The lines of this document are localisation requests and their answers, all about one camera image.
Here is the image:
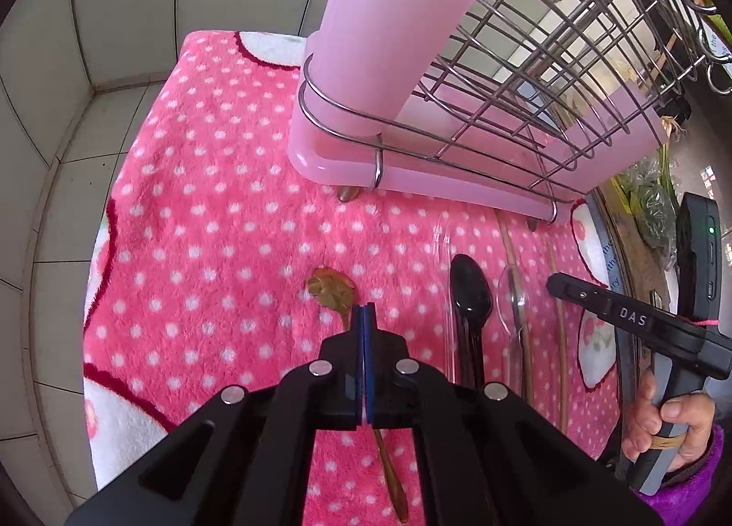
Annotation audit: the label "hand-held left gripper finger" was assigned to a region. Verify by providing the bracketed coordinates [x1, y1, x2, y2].
[366, 303, 667, 526]
[65, 304, 367, 526]

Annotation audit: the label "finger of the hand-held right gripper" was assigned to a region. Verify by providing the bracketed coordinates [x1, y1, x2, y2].
[546, 273, 610, 322]

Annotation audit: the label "brown wooden chopstick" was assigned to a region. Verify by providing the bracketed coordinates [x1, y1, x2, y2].
[547, 243, 569, 431]
[495, 211, 535, 404]

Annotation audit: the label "gold metal spoon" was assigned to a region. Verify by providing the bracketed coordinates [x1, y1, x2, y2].
[305, 268, 410, 522]

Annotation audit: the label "clear plastic spoon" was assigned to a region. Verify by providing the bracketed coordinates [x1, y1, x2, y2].
[496, 264, 530, 397]

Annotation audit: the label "clear plastic fork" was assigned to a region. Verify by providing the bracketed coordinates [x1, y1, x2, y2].
[430, 216, 459, 385]

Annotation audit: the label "black plastic spoon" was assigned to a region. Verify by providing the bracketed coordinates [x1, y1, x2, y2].
[449, 254, 494, 390]

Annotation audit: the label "pink plastic holder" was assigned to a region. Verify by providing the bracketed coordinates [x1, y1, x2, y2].
[563, 81, 676, 207]

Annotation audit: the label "metal wire dish rack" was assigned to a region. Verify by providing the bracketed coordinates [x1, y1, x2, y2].
[297, 0, 732, 224]

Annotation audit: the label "pink plastic cup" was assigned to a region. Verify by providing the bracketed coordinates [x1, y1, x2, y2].
[313, 0, 511, 137]

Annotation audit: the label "person's right forearm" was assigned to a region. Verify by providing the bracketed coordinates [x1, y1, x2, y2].
[635, 423, 732, 526]

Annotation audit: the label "person's right hand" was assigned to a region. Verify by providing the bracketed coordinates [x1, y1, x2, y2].
[620, 373, 716, 472]

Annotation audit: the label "green vegetables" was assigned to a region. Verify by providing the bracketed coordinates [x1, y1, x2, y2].
[614, 143, 683, 248]

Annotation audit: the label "pink polka dot blanket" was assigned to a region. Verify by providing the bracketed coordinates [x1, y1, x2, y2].
[83, 30, 624, 526]

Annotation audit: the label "pink plastic drip tray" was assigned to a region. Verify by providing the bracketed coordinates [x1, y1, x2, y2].
[287, 31, 676, 224]

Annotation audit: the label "black handle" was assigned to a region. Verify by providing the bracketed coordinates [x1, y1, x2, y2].
[628, 0, 694, 123]

